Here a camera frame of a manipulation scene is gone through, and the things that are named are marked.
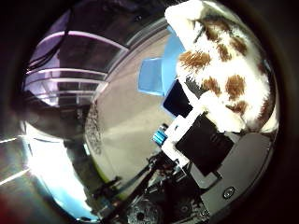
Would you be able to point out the white brown-spotted plush toy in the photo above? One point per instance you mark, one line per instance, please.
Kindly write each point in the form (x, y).
(224, 62)

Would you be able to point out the blue table mat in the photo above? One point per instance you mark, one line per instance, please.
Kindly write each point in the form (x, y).
(173, 56)

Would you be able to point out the low hedge planter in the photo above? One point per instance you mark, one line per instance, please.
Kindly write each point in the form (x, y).
(92, 127)

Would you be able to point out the white metal balcony railing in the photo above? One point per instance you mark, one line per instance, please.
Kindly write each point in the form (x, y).
(71, 81)

